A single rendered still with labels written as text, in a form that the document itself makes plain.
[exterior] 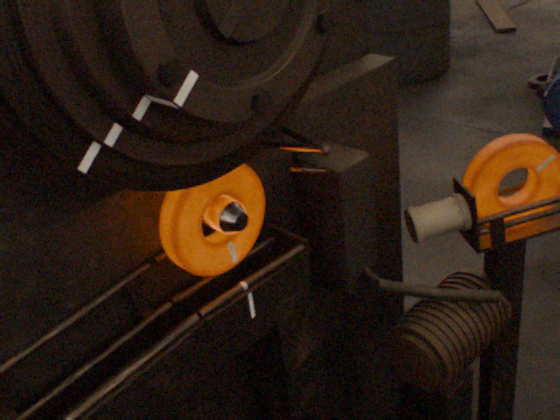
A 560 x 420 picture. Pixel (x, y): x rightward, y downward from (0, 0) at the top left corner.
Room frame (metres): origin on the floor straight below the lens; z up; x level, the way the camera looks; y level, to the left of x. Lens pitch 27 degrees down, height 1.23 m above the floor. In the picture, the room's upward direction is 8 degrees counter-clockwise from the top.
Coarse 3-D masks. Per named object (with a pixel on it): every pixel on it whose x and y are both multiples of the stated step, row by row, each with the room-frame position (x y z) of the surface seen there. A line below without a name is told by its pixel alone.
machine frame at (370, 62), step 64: (320, 64) 1.05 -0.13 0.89; (384, 64) 1.07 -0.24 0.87; (0, 128) 0.71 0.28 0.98; (320, 128) 0.96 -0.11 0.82; (384, 128) 1.06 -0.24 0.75; (0, 192) 0.69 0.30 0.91; (64, 192) 0.74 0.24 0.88; (128, 192) 0.73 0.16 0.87; (384, 192) 1.06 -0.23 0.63; (0, 256) 0.62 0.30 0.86; (64, 256) 0.67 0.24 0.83; (128, 256) 0.72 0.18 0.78; (384, 256) 1.05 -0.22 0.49; (0, 320) 0.61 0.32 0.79; (128, 320) 0.70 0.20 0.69; (320, 320) 0.93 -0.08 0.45; (384, 320) 1.05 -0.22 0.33; (0, 384) 0.59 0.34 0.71; (256, 384) 0.83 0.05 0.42; (320, 384) 0.92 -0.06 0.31; (384, 384) 1.04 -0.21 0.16
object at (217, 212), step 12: (216, 204) 0.72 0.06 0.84; (228, 204) 0.71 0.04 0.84; (240, 204) 0.72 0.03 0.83; (204, 216) 0.72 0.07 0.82; (216, 216) 0.71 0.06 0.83; (228, 216) 0.70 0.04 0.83; (240, 216) 0.70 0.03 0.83; (216, 228) 0.71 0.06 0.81; (228, 228) 0.70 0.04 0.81; (240, 228) 0.70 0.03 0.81
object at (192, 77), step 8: (192, 72) 0.59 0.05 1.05; (192, 80) 0.59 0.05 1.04; (184, 88) 0.59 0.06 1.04; (144, 96) 0.61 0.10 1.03; (184, 96) 0.59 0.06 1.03; (144, 104) 0.61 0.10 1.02; (168, 104) 0.59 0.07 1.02; (136, 112) 0.60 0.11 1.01; (144, 112) 0.61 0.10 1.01; (112, 128) 0.61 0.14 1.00; (120, 128) 0.61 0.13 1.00; (112, 136) 0.61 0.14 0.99; (96, 144) 0.61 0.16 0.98; (112, 144) 0.61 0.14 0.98; (88, 152) 0.61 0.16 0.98; (96, 152) 0.61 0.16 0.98; (88, 160) 0.61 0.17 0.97; (80, 168) 0.60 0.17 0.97
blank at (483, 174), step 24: (504, 144) 0.88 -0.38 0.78; (528, 144) 0.87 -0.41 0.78; (480, 168) 0.87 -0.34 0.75; (504, 168) 0.87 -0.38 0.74; (528, 168) 0.88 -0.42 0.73; (552, 168) 0.88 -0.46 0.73; (480, 192) 0.87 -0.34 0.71; (528, 192) 0.89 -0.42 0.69; (552, 192) 0.88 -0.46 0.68; (480, 216) 0.87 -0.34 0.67
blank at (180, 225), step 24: (240, 168) 0.76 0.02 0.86; (168, 192) 0.72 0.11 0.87; (192, 192) 0.71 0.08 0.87; (216, 192) 0.73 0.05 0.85; (240, 192) 0.75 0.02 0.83; (168, 216) 0.70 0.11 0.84; (192, 216) 0.70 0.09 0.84; (168, 240) 0.69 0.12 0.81; (192, 240) 0.70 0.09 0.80; (216, 240) 0.73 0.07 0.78; (240, 240) 0.75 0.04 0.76; (192, 264) 0.69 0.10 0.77; (216, 264) 0.72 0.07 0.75
